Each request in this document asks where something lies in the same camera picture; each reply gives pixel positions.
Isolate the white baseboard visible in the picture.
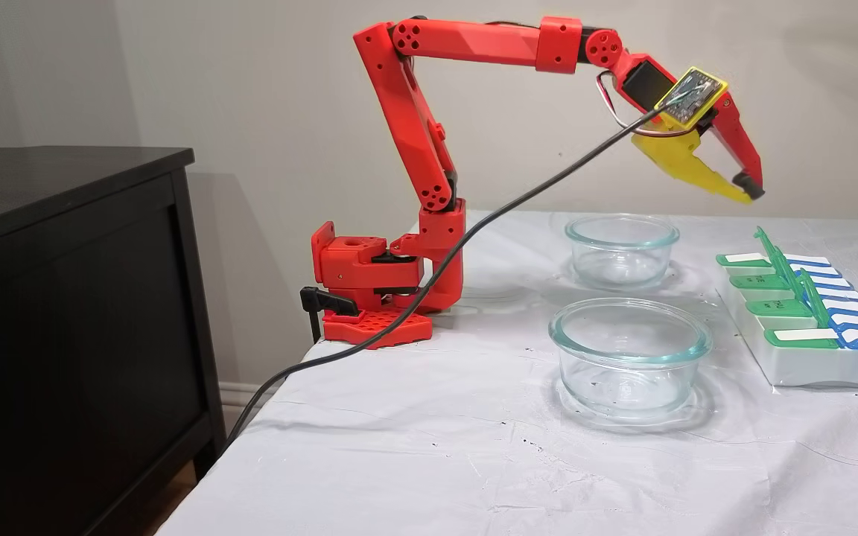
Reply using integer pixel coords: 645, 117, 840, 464
218, 381, 275, 431

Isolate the thick black camera cable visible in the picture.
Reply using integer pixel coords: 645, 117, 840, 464
224, 89, 694, 451

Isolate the white tablecloth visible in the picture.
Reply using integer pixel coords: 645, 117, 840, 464
155, 209, 858, 536

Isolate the circuit board camera yellow mount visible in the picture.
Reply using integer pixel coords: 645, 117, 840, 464
655, 66, 729, 127

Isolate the weekly pill organizer box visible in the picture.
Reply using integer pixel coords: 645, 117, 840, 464
714, 226, 858, 392

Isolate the black wooden cabinet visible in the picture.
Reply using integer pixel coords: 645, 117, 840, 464
0, 147, 228, 536

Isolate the clear glass bowl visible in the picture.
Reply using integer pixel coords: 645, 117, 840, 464
548, 299, 714, 419
565, 214, 680, 293

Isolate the black table clamp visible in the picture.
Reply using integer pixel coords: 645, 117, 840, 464
299, 286, 361, 345

